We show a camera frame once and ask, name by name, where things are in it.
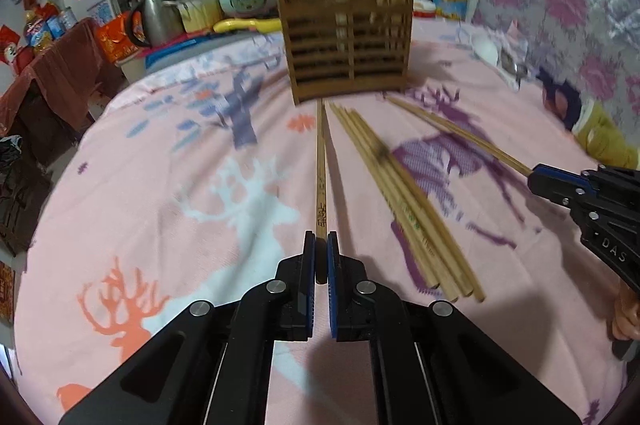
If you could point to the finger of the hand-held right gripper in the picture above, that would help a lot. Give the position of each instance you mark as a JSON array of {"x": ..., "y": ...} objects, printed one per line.
[
  {"x": 555, "y": 192},
  {"x": 615, "y": 180}
]

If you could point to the maroon tablecloth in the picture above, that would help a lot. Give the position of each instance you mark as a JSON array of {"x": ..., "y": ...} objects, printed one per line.
[{"x": 60, "y": 75}]

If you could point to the pile of dark clothes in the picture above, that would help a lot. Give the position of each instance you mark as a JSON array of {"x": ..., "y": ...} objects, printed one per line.
[{"x": 10, "y": 150}]

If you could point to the dark wooden chair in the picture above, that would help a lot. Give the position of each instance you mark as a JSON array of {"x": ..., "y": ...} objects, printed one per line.
[{"x": 22, "y": 205}]

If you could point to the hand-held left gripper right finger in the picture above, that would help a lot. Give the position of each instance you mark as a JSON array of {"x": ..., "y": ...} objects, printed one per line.
[{"x": 334, "y": 290}]

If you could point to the orange red gift box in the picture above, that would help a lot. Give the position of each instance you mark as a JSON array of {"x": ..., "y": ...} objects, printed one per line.
[{"x": 116, "y": 39}]

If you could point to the red white bowl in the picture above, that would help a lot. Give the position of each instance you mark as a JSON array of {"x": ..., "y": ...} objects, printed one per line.
[{"x": 424, "y": 9}]

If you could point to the brown wooden chopstick holder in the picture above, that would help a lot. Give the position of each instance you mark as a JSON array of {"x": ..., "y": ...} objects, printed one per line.
[{"x": 345, "y": 40}]

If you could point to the white ceramic spoon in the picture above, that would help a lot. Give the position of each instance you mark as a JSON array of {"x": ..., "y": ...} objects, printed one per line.
[{"x": 486, "y": 50}]

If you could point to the white plastic bucket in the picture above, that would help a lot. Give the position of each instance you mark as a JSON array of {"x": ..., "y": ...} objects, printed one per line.
[{"x": 130, "y": 69}]

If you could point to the navy blue cloth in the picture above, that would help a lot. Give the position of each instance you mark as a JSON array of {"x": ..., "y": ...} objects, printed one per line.
[{"x": 562, "y": 100}]

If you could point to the bunch of wooden chopsticks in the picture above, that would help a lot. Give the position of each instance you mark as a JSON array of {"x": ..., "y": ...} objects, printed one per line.
[{"x": 400, "y": 200}]

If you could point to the yellow plastic jug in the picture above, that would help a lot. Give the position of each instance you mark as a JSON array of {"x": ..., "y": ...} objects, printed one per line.
[{"x": 200, "y": 12}]

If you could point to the yellow cooking oil bottle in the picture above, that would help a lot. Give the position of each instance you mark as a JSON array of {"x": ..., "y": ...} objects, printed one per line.
[{"x": 39, "y": 35}]

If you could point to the steel electric kettle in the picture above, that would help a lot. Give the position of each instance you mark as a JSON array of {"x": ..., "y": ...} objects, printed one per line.
[{"x": 157, "y": 17}]

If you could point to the blue tin can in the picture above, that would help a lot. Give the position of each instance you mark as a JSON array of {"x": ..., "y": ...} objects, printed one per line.
[{"x": 55, "y": 27}]

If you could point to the blue plastic tray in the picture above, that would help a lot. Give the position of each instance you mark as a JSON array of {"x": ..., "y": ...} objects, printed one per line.
[{"x": 175, "y": 50}]

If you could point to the person's right hand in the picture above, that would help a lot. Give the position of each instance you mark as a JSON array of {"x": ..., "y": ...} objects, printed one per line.
[{"x": 627, "y": 315}]

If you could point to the white tin can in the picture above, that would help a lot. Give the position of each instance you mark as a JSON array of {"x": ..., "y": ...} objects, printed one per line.
[{"x": 69, "y": 19}]

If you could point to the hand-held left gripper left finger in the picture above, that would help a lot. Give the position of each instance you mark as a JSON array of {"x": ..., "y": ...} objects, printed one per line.
[{"x": 310, "y": 285}]

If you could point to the red patterned box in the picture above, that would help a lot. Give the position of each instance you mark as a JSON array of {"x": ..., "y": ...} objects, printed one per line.
[{"x": 6, "y": 292}]

